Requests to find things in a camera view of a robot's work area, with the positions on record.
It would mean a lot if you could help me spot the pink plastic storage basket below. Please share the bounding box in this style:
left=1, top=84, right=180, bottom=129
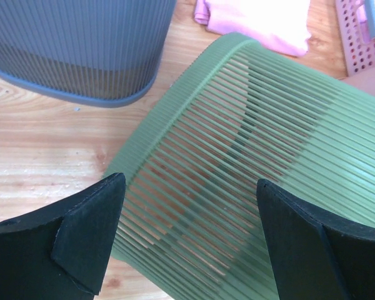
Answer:
left=335, top=0, right=375, bottom=76

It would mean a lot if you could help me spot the pink folded t-shirt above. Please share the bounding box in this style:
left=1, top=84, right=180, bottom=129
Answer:
left=194, top=0, right=311, bottom=57

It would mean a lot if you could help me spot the green mesh waste basket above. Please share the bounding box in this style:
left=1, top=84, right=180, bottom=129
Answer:
left=107, top=34, right=375, bottom=299

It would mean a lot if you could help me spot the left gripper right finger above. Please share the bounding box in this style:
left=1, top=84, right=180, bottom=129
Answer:
left=256, top=179, right=375, bottom=299

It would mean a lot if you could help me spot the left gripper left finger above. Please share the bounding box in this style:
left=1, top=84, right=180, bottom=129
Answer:
left=0, top=172, right=126, bottom=299

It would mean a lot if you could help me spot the grey mesh waste basket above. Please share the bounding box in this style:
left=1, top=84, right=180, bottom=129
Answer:
left=0, top=1, right=176, bottom=108

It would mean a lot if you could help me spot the orange plastic bucket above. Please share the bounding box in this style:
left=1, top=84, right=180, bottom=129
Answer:
left=341, top=67, right=375, bottom=96

